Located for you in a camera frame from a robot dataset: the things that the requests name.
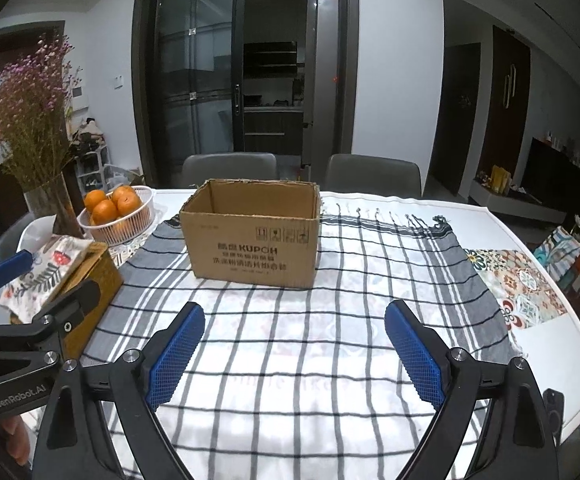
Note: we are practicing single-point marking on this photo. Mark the grey chair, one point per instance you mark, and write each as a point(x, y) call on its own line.
point(230, 167)
point(372, 172)

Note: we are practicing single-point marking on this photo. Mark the patterned placemat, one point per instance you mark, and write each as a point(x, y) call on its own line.
point(517, 285)

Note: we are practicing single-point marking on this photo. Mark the dried purple flowers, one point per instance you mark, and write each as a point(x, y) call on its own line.
point(30, 110)

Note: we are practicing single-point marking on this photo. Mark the floral printed cloth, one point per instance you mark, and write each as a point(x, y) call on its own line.
point(45, 265)

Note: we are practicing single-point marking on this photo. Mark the glass vase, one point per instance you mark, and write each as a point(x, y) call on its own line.
point(50, 205)

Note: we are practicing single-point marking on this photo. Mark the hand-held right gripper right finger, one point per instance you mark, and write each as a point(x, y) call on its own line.
point(415, 355)

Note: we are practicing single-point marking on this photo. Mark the white lace doily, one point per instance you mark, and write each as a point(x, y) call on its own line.
point(125, 252)

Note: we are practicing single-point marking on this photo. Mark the yellow package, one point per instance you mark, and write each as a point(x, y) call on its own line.
point(501, 177)

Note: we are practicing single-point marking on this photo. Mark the plaid tablecloth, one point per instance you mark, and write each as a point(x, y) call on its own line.
point(320, 350)

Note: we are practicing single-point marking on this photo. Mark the silver refrigerator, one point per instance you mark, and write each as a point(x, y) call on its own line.
point(320, 80)

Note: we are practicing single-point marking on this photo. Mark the person's left hand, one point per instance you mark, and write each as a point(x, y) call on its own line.
point(15, 435)

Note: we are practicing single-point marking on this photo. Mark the colourful cushions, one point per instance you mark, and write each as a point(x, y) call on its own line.
point(575, 265)

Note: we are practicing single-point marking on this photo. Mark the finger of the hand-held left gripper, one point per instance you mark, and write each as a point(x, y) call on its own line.
point(7, 270)
point(72, 305)

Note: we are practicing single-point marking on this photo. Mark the white shoe rack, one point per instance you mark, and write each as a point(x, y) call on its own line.
point(90, 167)

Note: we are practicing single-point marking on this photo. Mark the dark wooden door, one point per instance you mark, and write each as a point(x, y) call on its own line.
point(507, 80)

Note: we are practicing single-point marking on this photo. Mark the black phone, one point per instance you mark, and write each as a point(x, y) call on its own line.
point(554, 412)

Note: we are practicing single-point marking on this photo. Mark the orange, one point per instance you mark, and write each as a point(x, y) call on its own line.
point(122, 190)
point(104, 212)
point(129, 204)
point(95, 198)

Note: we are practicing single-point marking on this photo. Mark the wicker tissue box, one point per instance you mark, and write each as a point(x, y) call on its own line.
point(95, 275)

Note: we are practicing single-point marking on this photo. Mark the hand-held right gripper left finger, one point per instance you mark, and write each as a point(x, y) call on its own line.
point(177, 355)

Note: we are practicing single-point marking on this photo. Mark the brown cardboard box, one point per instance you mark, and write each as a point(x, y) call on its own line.
point(250, 250)

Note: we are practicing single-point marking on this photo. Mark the dark sliding glass door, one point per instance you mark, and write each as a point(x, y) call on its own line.
point(195, 70)

